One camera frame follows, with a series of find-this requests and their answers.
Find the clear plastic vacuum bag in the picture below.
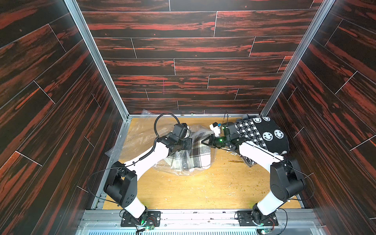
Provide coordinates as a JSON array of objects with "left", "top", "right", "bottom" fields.
[{"left": 106, "top": 121, "right": 215, "bottom": 179}]

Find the aluminium corner frame post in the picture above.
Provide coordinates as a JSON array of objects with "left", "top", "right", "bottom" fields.
[
  {"left": 64, "top": 0, "right": 130, "bottom": 119},
  {"left": 260, "top": 0, "right": 335, "bottom": 117}
]

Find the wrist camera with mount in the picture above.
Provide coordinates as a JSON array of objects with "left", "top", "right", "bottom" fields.
[
  {"left": 180, "top": 123, "right": 192, "bottom": 139},
  {"left": 209, "top": 122, "right": 222, "bottom": 137}
]

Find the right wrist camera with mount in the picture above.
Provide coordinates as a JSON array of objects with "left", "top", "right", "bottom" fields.
[{"left": 209, "top": 122, "right": 222, "bottom": 137}]

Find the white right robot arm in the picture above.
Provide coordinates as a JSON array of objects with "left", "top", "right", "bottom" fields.
[{"left": 202, "top": 117, "right": 306, "bottom": 226}]

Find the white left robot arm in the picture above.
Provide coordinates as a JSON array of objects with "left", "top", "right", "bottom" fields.
[{"left": 104, "top": 123, "right": 192, "bottom": 224}]

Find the aluminium corner frame post right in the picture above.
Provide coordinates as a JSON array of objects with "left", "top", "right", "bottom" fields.
[{"left": 260, "top": 0, "right": 335, "bottom": 117}]

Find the grey brown tartan scarf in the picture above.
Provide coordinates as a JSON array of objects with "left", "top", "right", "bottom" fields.
[{"left": 164, "top": 133, "right": 213, "bottom": 173}]

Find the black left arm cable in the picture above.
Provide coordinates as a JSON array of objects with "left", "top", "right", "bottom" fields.
[{"left": 129, "top": 113, "right": 181, "bottom": 165}]

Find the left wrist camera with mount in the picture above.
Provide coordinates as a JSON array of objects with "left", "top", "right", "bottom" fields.
[{"left": 180, "top": 123, "right": 192, "bottom": 139}]

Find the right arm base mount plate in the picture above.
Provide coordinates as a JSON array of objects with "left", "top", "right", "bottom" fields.
[{"left": 234, "top": 210, "right": 279, "bottom": 227}]

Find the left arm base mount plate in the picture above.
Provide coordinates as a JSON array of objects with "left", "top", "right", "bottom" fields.
[{"left": 120, "top": 211, "right": 161, "bottom": 229}]

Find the aluminium corner frame post left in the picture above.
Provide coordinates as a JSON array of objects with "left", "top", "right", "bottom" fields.
[{"left": 64, "top": 0, "right": 130, "bottom": 119}]

